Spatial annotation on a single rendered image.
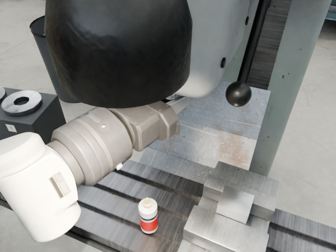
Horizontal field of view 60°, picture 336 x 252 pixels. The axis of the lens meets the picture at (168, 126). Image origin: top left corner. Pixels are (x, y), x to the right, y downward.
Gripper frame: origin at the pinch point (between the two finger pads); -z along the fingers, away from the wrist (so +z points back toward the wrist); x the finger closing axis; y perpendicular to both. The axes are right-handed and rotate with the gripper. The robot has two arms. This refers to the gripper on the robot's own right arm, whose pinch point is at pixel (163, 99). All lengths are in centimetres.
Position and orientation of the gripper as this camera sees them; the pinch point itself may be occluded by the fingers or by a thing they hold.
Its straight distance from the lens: 48.1
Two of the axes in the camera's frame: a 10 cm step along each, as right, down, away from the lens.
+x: -7.5, -4.4, 4.9
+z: -6.6, 4.9, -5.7
